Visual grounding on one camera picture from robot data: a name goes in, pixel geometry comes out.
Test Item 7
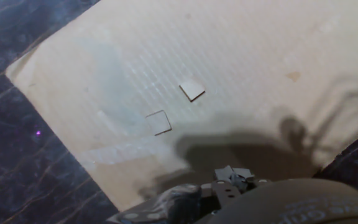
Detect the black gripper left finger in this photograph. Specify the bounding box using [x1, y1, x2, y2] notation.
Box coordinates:
[201, 165, 242, 212]

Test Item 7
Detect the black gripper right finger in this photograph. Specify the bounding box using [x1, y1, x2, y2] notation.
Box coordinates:
[232, 167, 269, 190]

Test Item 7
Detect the tiny wooden cube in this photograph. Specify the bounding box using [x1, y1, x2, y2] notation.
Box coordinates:
[145, 110, 173, 136]
[178, 79, 206, 103]

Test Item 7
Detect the brown cardboard sheet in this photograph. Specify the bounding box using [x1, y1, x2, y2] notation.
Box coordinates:
[5, 0, 358, 212]

